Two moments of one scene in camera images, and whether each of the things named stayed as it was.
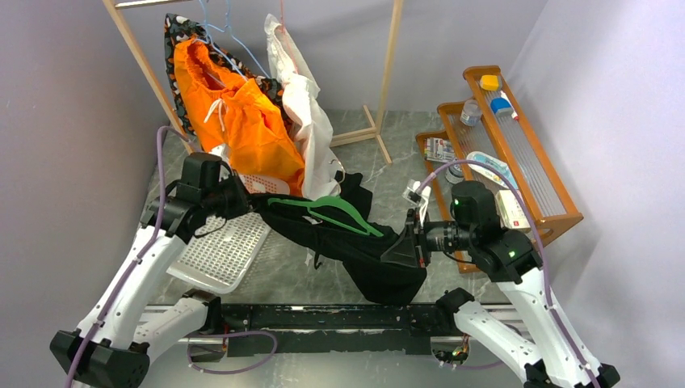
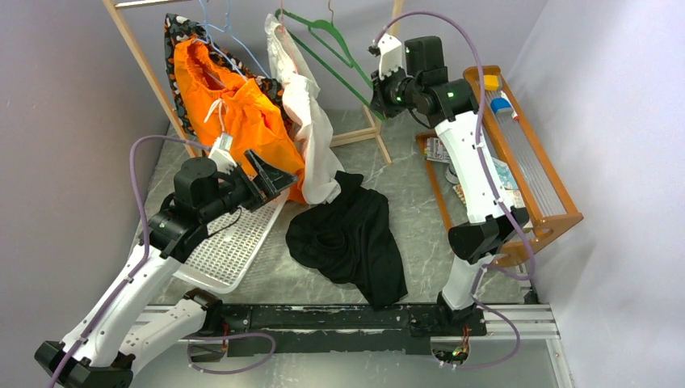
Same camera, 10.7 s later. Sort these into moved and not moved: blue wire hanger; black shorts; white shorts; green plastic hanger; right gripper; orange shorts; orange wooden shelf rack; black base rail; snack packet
Moved: black shorts; green plastic hanger; right gripper
Not moved: orange shorts; white shorts; orange wooden shelf rack; snack packet; blue wire hanger; black base rail
